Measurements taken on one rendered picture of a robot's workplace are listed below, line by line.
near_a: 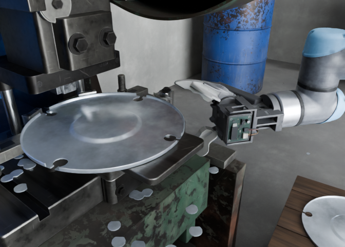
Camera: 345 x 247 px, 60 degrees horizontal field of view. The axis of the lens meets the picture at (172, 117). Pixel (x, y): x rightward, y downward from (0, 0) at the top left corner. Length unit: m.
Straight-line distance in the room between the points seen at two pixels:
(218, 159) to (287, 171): 1.16
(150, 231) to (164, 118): 0.21
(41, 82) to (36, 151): 0.11
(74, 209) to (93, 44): 0.28
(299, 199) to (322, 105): 0.52
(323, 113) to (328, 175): 1.26
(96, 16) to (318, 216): 0.86
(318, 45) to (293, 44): 3.22
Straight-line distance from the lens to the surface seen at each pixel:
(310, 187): 1.19
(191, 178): 0.66
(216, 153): 0.74
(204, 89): 0.57
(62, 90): 0.62
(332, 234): 1.04
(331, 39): 0.62
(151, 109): 0.62
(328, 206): 1.13
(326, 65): 0.63
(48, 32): 0.52
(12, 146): 0.62
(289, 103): 0.63
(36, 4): 0.46
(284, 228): 1.01
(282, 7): 3.84
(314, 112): 0.66
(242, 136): 0.58
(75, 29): 0.51
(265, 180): 1.75
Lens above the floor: 1.05
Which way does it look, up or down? 27 degrees down
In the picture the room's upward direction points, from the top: straight up
